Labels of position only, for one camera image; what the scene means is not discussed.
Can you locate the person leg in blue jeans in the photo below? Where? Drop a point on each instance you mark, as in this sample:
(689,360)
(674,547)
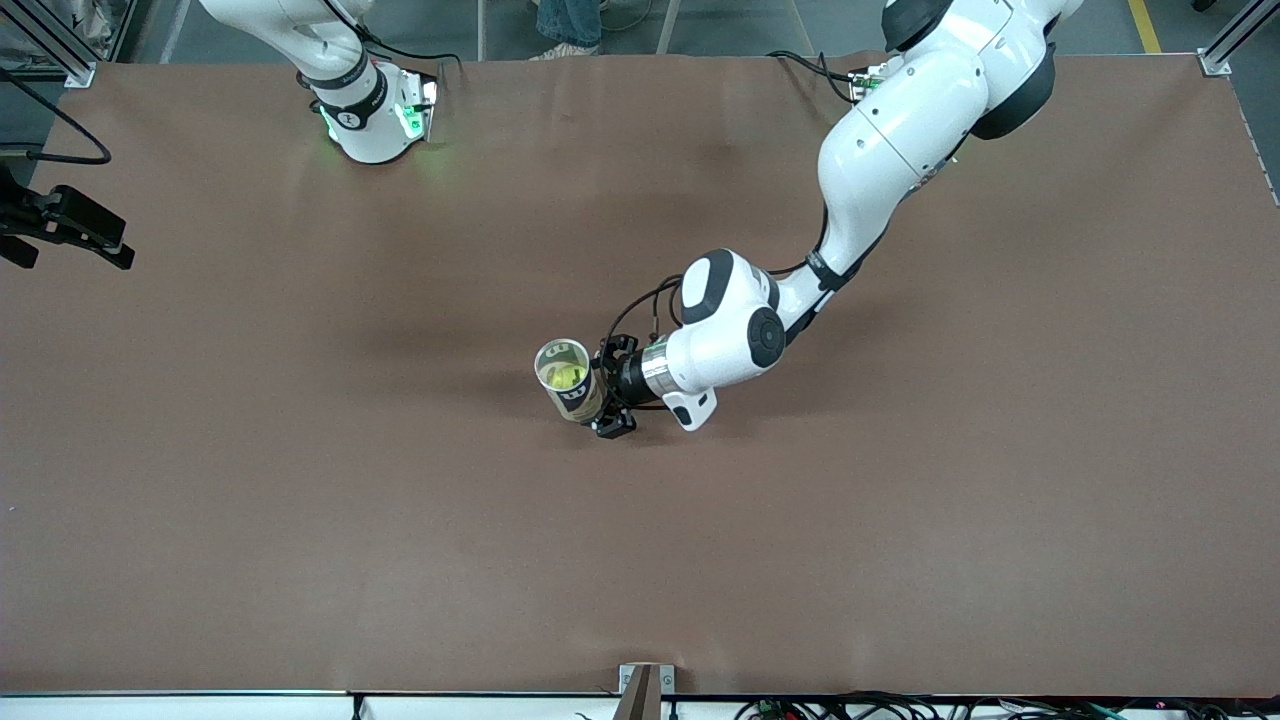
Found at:
(570,20)

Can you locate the brown camera mount post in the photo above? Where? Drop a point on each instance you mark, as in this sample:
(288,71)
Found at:
(640,700)

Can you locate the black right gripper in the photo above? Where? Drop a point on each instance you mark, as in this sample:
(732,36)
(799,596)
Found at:
(52,218)

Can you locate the clear tennis ball can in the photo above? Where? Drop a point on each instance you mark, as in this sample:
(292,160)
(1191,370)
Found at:
(580,400)

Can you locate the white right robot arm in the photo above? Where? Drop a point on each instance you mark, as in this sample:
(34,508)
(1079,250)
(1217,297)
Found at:
(365,120)

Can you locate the beige shoe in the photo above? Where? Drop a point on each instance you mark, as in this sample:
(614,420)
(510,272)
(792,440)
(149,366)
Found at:
(565,50)

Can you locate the grey metal bracket plate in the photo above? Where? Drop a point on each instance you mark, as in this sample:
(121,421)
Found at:
(628,680)

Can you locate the brown paper table cover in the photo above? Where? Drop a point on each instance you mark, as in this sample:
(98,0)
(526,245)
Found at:
(640,550)

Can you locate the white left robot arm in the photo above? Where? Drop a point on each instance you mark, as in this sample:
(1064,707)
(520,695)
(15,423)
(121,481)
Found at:
(900,130)

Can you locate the white table edge rail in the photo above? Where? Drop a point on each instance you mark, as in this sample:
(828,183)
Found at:
(200,708)

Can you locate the aluminium frame profile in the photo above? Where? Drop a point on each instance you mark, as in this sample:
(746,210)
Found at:
(80,72)
(1215,62)

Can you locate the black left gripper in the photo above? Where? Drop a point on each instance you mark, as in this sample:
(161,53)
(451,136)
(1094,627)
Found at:
(627,379)

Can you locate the yellow tennis ball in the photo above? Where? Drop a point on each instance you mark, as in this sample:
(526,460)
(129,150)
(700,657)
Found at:
(567,377)

